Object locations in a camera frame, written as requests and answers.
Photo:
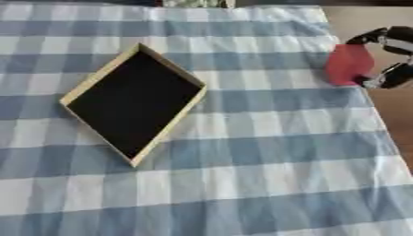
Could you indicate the tan cardboard box black inside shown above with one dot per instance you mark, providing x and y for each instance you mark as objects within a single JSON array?
[{"x": 134, "y": 101}]

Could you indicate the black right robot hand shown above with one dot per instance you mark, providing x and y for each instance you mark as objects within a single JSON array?
[{"x": 399, "y": 76}]

